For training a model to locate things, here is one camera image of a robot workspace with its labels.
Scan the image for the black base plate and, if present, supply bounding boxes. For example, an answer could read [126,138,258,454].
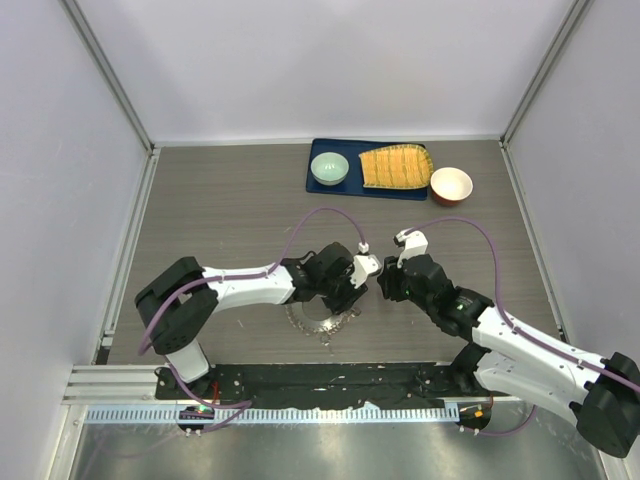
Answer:
[154,361,514,409]

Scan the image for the metal disc with keyrings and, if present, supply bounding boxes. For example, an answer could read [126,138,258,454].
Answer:
[285,303,361,346]

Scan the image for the slotted white cable duct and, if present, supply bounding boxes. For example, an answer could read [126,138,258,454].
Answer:
[85,403,459,425]

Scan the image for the brown bowl white inside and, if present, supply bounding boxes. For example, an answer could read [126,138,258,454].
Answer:
[430,167,474,206]

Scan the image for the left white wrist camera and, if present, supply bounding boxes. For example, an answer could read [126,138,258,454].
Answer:
[350,254,382,289]

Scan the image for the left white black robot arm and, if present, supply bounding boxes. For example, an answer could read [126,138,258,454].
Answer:
[134,242,381,399]

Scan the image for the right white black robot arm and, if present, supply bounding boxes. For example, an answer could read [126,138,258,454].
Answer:
[377,254,639,458]

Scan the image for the pale green bowl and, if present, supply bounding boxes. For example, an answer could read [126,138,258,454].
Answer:
[310,152,350,186]

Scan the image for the dark blue tray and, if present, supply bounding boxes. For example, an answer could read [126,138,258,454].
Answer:
[306,138,428,201]

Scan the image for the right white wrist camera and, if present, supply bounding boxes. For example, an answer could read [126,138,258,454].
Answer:
[394,229,429,268]

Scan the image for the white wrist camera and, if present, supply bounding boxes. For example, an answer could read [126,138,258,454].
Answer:
[350,254,382,289]
[394,229,429,268]

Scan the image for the yellow woven bamboo basket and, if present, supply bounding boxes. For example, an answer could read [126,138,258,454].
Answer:
[358,144,434,190]

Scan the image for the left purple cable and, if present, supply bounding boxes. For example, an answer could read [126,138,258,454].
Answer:
[137,207,371,431]

